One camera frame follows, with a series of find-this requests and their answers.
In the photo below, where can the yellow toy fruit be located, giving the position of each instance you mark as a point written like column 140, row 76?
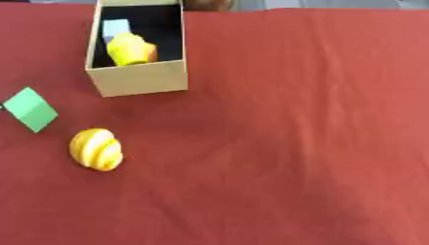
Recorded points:
column 128, row 49

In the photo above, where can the pale blue block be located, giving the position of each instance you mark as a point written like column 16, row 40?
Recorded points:
column 116, row 27

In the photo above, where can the tan cardboard box black inside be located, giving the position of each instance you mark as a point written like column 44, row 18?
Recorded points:
column 139, row 78

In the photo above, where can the brown round object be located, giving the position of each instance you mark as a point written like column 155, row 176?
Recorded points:
column 208, row 4

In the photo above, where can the green block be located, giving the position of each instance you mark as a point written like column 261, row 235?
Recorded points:
column 31, row 109

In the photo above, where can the yellow ridged toy squash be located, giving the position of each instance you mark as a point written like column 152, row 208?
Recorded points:
column 96, row 150

